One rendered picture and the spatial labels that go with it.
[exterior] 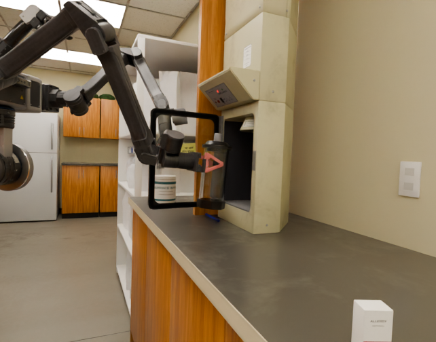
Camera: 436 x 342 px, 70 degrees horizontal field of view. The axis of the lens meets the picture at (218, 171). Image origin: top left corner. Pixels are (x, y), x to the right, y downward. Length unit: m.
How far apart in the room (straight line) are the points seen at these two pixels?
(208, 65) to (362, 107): 0.67
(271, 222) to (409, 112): 0.59
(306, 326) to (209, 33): 1.24
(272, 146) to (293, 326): 0.69
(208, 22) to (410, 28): 0.78
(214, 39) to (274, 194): 0.75
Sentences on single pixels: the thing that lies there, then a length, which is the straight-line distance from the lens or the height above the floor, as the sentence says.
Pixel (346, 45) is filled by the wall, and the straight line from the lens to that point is 1.48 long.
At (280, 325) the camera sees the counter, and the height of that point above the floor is 0.94.
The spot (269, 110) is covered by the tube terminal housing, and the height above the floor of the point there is 1.38.
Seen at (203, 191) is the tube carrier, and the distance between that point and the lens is 1.10.
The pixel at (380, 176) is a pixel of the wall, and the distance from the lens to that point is 1.27.
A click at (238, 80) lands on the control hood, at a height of 1.47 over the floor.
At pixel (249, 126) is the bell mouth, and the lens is 1.20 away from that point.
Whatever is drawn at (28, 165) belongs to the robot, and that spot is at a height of 1.14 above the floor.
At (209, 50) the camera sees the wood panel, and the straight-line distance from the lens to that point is 1.48.
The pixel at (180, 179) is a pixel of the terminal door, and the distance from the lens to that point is 1.29.
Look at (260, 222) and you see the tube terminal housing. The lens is 1.14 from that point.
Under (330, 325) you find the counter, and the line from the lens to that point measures 0.61.
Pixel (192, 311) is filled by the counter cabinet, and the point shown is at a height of 0.78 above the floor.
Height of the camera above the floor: 1.22
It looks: 3 degrees down
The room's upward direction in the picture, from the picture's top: 2 degrees clockwise
